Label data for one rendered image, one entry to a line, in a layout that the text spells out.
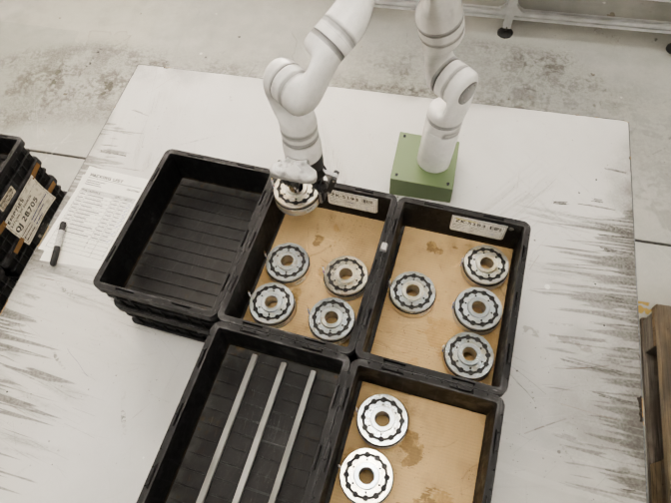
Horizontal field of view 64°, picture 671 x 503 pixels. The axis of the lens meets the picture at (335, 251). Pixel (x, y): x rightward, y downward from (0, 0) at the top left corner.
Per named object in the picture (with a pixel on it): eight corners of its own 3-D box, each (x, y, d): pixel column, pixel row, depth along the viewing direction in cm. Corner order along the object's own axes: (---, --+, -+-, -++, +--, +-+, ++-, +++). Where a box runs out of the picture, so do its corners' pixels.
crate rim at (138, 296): (170, 153, 138) (167, 147, 136) (280, 176, 132) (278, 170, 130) (94, 289, 120) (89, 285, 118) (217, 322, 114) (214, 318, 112)
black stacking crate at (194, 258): (182, 177, 146) (168, 149, 136) (284, 199, 141) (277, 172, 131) (113, 306, 128) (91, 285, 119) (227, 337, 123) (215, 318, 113)
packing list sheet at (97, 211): (84, 166, 165) (83, 165, 164) (153, 176, 161) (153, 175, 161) (32, 258, 149) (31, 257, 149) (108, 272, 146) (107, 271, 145)
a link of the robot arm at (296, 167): (269, 178, 103) (264, 157, 97) (287, 134, 108) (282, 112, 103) (315, 186, 101) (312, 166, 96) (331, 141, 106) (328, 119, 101)
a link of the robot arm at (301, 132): (268, 128, 102) (297, 155, 99) (253, 64, 89) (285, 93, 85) (297, 109, 104) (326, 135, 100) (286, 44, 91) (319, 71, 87)
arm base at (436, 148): (416, 146, 152) (425, 102, 137) (449, 148, 152) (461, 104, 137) (417, 172, 147) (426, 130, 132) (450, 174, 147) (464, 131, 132)
